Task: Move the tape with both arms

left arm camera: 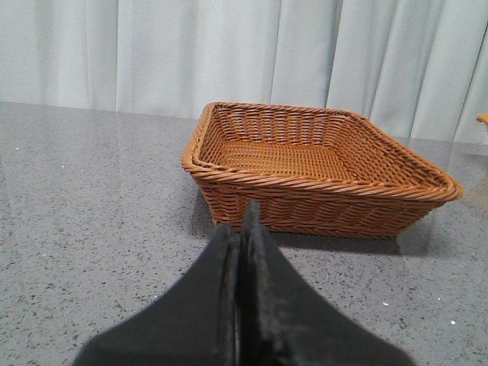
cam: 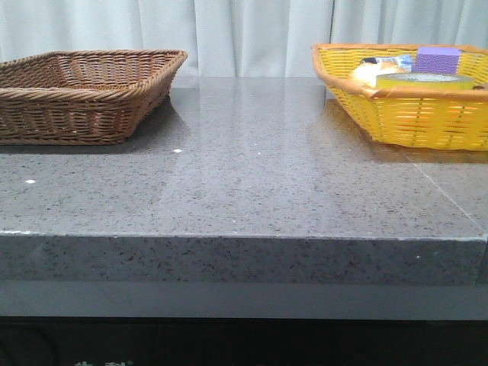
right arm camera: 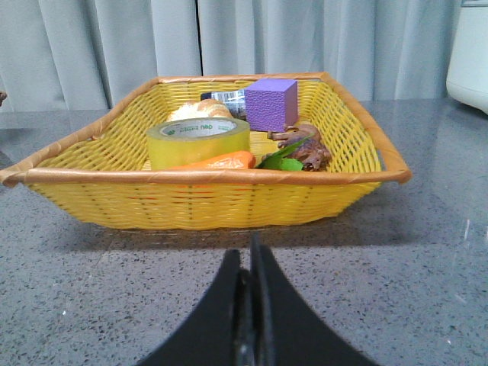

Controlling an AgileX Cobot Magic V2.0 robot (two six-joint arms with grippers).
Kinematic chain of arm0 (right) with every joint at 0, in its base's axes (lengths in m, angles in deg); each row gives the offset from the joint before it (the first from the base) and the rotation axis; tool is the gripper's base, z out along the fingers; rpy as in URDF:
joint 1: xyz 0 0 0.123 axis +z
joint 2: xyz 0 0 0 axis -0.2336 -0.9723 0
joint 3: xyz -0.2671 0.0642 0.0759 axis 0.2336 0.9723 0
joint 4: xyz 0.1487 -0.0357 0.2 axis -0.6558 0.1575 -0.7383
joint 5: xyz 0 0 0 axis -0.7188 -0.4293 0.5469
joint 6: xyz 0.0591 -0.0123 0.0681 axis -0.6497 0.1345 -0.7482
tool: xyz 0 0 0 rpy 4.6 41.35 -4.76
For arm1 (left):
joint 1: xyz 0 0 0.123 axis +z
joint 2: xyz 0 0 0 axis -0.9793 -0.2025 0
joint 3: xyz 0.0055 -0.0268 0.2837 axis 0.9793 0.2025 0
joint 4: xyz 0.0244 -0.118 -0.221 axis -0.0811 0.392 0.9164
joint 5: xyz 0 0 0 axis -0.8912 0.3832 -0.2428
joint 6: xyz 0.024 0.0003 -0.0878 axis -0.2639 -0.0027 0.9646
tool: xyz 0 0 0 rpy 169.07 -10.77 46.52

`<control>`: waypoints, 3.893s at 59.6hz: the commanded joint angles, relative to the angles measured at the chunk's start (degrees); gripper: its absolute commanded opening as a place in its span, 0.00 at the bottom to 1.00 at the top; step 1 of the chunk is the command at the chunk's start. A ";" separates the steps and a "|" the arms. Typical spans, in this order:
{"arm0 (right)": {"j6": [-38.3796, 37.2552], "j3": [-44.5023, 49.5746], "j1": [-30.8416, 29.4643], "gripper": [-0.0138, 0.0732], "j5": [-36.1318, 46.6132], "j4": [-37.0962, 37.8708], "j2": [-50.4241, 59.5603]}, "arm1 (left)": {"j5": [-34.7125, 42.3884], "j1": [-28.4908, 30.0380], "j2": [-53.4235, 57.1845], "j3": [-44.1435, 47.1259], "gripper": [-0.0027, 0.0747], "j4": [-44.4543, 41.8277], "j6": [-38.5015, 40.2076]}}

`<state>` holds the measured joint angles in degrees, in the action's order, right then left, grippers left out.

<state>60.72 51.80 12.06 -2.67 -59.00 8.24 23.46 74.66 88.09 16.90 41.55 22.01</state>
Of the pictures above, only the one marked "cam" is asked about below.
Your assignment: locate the yellow tape roll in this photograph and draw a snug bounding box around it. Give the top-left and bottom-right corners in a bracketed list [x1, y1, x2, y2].
[376, 72, 474, 90]

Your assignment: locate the white curtain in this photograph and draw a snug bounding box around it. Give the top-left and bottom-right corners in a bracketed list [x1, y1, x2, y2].
[1, 1, 487, 77]

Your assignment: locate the white orange plush toy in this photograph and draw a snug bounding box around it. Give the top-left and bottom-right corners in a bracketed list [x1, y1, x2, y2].
[348, 62, 408, 88]

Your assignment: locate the brown wicker basket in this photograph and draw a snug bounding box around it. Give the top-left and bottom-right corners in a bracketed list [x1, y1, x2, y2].
[1, 50, 188, 146]

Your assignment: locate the blue snack packet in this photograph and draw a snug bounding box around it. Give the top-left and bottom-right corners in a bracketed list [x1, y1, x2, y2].
[361, 54, 413, 72]

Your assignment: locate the yellow wicker basket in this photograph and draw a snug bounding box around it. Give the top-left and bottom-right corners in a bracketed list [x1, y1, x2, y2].
[312, 43, 487, 151]

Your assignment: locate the purple sponge block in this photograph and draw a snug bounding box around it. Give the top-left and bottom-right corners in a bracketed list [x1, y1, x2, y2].
[413, 47, 462, 74]

